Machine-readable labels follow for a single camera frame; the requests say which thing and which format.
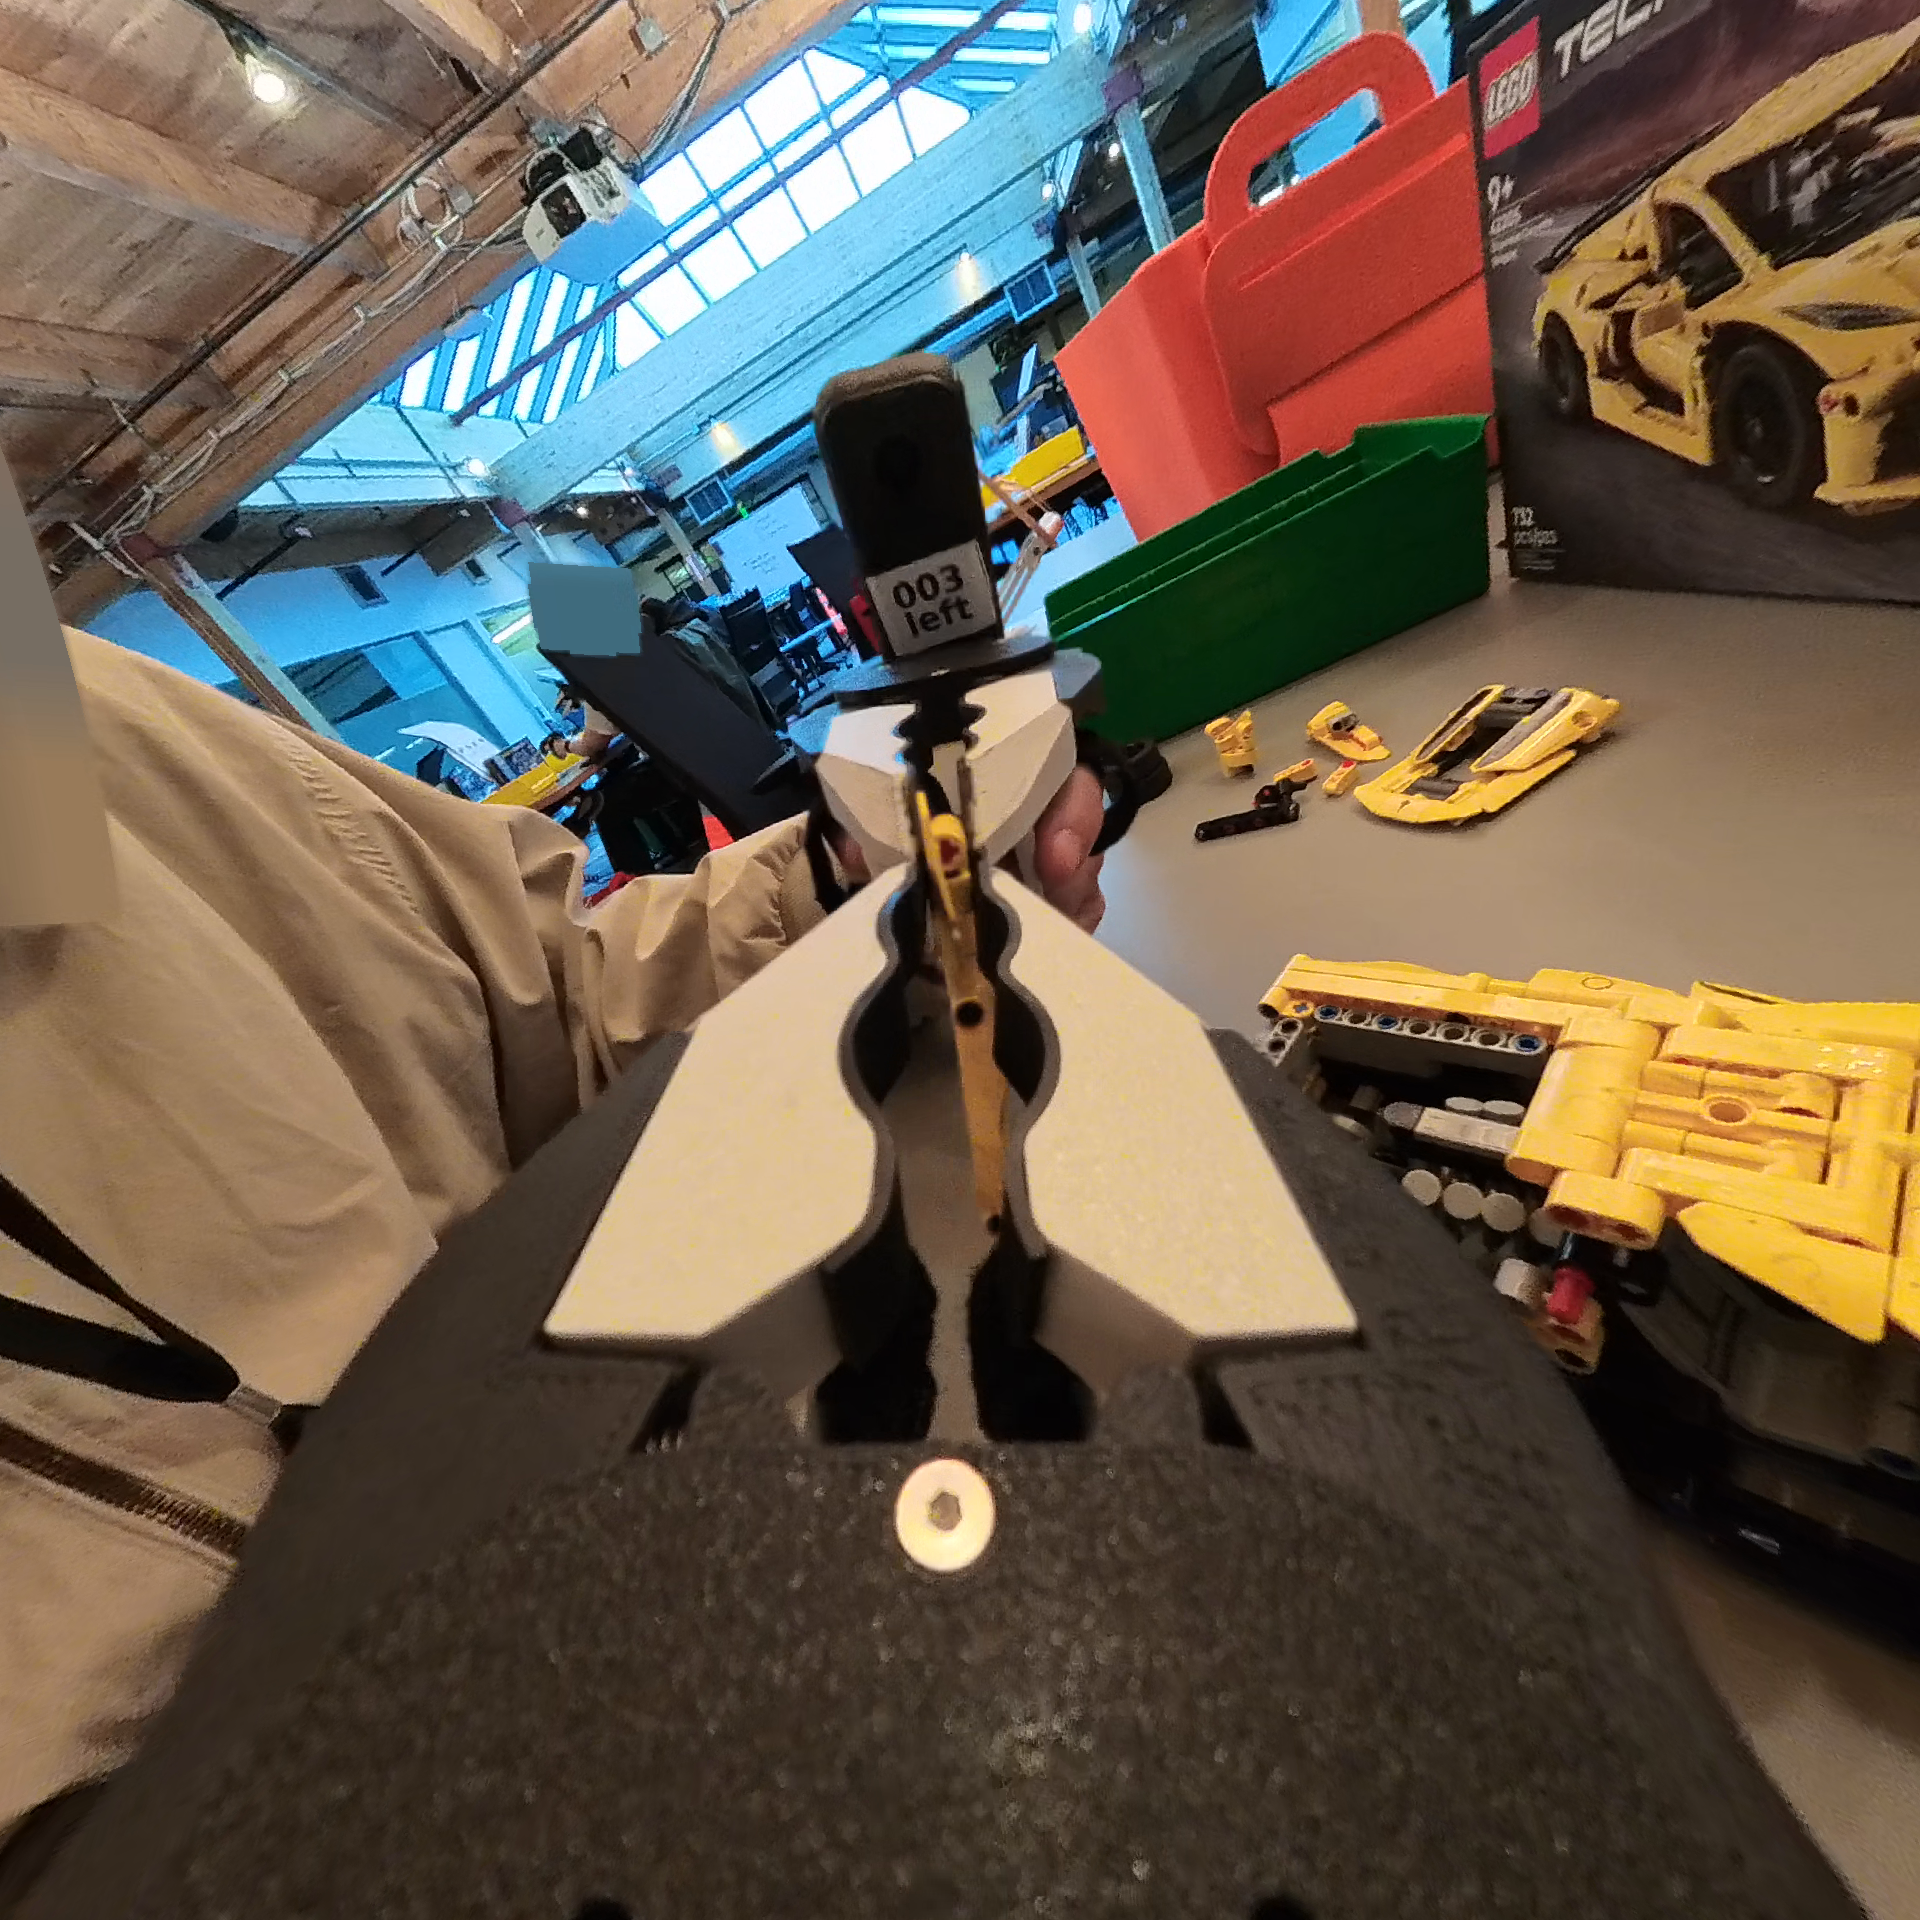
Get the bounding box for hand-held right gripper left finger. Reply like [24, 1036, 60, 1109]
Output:
[545, 865, 939, 1411]

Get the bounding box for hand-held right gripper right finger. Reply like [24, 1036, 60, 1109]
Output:
[989, 865, 1369, 1411]

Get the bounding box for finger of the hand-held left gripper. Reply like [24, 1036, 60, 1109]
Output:
[967, 677, 1082, 872]
[817, 704, 939, 887]

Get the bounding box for long yellow toy beam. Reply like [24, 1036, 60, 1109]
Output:
[917, 806, 1017, 1238]

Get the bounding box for grey desk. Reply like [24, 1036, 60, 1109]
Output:
[1099, 497, 1920, 1920]

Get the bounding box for person's left hand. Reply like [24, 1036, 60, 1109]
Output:
[1029, 766, 1113, 938]

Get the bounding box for green plastic bin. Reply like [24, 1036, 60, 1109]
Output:
[1046, 413, 1494, 745]

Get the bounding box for yellow toy car hood panel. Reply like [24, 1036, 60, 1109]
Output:
[1358, 684, 1622, 825]

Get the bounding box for orange bag-shaped storage box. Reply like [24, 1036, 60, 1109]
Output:
[1057, 30, 1494, 543]

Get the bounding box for yellow toy car chassis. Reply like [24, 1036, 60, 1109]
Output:
[1260, 953, 1920, 1629]

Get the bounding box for toy car set box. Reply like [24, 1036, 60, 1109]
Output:
[1471, 0, 1920, 607]

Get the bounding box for black lanyard strap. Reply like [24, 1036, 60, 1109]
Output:
[0, 1178, 308, 1416]

